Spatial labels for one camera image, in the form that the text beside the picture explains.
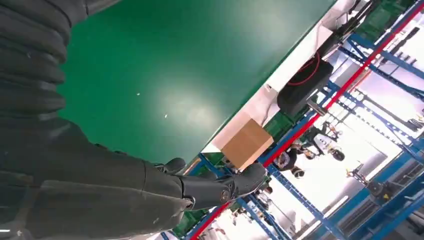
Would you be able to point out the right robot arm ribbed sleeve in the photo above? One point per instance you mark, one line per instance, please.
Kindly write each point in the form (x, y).
(30, 66)

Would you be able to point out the green plastic crate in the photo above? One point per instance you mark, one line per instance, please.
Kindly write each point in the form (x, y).
(381, 20)
(280, 124)
(187, 225)

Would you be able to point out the blue metal rack frame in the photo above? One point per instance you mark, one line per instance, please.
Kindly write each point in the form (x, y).
(298, 195)

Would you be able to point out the black box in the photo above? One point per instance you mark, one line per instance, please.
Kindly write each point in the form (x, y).
(298, 96)

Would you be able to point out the blue steel column structure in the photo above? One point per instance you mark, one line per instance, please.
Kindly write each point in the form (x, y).
(407, 210)

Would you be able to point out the person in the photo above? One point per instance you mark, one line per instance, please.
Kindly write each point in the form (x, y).
(286, 160)
(265, 192)

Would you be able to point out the brown cardboard box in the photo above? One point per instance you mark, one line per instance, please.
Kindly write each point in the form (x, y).
(246, 145)

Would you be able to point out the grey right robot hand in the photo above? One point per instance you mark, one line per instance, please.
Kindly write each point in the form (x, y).
(82, 185)

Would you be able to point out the black machine with yellow label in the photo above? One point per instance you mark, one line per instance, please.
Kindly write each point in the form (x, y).
(381, 192)

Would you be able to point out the red metal bar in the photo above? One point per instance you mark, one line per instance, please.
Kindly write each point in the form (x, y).
(344, 87)

